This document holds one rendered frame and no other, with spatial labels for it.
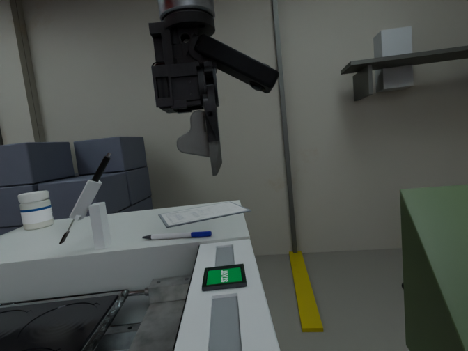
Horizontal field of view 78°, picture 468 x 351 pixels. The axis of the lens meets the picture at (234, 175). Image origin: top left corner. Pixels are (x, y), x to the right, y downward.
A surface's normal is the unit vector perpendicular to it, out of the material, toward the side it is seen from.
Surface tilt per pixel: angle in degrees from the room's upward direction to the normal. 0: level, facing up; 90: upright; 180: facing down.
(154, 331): 0
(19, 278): 90
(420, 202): 45
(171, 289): 90
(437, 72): 90
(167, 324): 0
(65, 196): 90
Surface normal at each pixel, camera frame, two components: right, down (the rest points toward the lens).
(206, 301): -0.10, -0.99
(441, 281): -0.17, -0.61
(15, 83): -0.12, 0.12
